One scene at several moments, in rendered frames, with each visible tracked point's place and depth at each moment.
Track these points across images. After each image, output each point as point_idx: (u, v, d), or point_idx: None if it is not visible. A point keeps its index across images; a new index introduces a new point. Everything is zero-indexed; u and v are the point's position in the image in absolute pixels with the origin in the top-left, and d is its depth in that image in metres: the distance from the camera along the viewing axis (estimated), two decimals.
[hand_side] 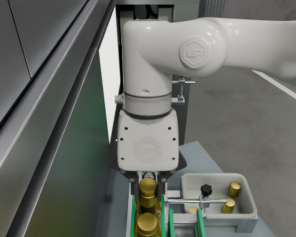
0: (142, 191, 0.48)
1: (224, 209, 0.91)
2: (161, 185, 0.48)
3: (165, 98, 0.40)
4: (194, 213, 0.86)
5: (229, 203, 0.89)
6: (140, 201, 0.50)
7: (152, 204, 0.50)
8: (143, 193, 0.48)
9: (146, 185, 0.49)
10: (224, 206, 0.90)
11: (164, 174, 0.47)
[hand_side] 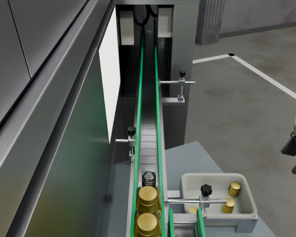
0: (142, 199, 0.49)
1: (224, 209, 0.91)
2: None
3: None
4: (194, 213, 0.86)
5: (229, 203, 0.89)
6: (140, 208, 0.51)
7: (151, 211, 0.51)
8: (143, 201, 0.49)
9: (146, 193, 0.50)
10: (224, 206, 0.90)
11: None
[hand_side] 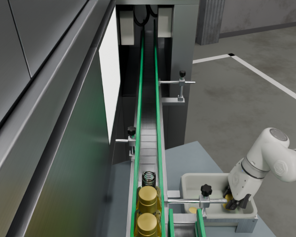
0: (142, 199, 0.49)
1: (225, 205, 0.89)
2: (231, 203, 0.86)
3: (252, 167, 0.76)
4: (194, 213, 0.86)
5: (230, 199, 0.87)
6: (140, 208, 0.51)
7: (151, 211, 0.51)
8: (143, 201, 0.49)
9: (146, 193, 0.50)
10: None
11: (234, 199, 0.84)
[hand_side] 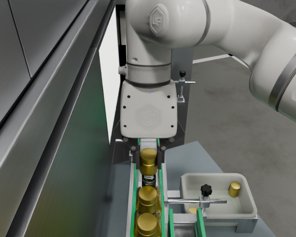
0: (142, 199, 0.49)
1: (153, 169, 0.53)
2: (161, 154, 0.52)
3: (164, 67, 0.44)
4: (194, 213, 0.86)
5: (152, 154, 0.52)
6: (140, 208, 0.51)
7: (151, 211, 0.51)
8: (143, 201, 0.49)
9: (146, 193, 0.50)
10: (151, 165, 0.52)
11: (164, 142, 0.50)
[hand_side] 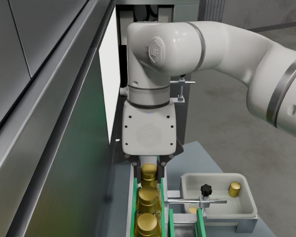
0: (142, 199, 0.49)
1: (153, 184, 0.55)
2: (161, 169, 0.54)
3: (164, 90, 0.46)
4: (194, 213, 0.86)
5: (152, 169, 0.55)
6: (140, 208, 0.51)
7: (151, 211, 0.51)
8: (143, 201, 0.49)
9: (146, 193, 0.50)
10: (151, 179, 0.54)
11: (163, 158, 0.53)
